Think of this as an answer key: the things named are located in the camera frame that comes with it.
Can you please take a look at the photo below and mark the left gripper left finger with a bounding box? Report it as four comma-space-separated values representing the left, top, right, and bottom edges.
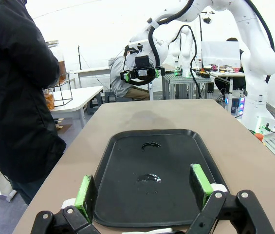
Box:
30, 174, 102, 234

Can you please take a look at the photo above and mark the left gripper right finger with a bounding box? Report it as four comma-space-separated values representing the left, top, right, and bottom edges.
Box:
185, 163, 275, 234

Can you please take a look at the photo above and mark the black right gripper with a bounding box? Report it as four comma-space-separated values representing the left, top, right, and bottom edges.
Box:
120, 66, 165, 82

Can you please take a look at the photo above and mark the tall clear plastic cup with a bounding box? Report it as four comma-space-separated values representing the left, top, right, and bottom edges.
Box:
42, 88, 55, 112

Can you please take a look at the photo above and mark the seated person grey hoodie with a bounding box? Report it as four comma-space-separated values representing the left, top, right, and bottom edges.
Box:
108, 47, 150, 102

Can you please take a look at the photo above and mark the black plastic serving tray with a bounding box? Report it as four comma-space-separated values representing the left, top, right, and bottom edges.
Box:
92, 129, 229, 229

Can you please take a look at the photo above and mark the long white desk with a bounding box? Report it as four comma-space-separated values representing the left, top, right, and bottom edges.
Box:
72, 66, 111, 89

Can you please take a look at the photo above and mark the grey plastic stool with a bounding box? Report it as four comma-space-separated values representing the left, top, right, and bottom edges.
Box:
87, 92, 104, 116

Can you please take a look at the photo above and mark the white side table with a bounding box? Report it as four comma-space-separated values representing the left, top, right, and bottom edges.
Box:
50, 85, 104, 129

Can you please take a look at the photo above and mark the glass tea dispenser jar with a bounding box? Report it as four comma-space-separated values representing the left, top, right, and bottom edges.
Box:
45, 40, 68, 86

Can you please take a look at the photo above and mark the computer with coloured fans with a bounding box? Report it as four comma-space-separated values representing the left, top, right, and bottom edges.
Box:
224, 96, 246, 116

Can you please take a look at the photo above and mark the person behind monitor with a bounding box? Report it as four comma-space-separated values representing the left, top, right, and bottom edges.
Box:
225, 37, 246, 91

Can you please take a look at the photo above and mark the person in black jacket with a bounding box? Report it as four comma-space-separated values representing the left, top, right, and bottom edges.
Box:
0, 0, 67, 206

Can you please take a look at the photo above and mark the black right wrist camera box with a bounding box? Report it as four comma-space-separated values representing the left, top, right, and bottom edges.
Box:
134, 55, 150, 69

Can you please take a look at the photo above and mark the aluminium frame stand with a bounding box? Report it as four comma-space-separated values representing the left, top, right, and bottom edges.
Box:
162, 72, 215, 100

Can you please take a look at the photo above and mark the black wire dispenser stand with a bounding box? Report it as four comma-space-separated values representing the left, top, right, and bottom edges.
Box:
51, 78, 73, 107

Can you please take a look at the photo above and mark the overhead camera on pole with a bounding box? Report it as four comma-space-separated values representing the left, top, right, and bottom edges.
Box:
199, 10, 215, 72

